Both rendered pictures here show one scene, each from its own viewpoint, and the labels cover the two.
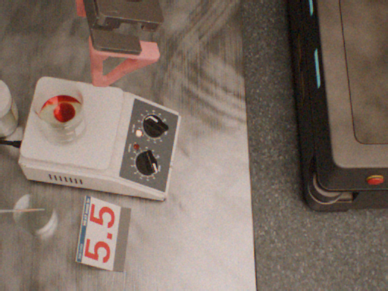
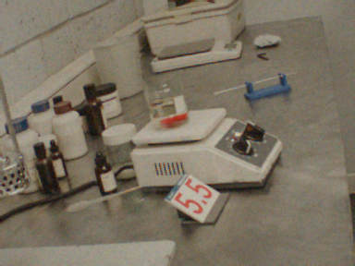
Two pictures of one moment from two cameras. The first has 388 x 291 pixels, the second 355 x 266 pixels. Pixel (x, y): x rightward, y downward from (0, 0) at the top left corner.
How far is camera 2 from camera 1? 85 cm
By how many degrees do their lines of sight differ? 52
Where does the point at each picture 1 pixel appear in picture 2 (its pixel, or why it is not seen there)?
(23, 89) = not seen: hidden behind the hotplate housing
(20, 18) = not seen: hidden behind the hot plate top
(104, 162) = (199, 131)
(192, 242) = (287, 202)
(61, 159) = (164, 136)
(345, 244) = not seen: outside the picture
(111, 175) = (207, 146)
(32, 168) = (140, 155)
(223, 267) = (317, 209)
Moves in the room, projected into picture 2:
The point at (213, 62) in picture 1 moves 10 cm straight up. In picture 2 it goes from (314, 131) to (305, 76)
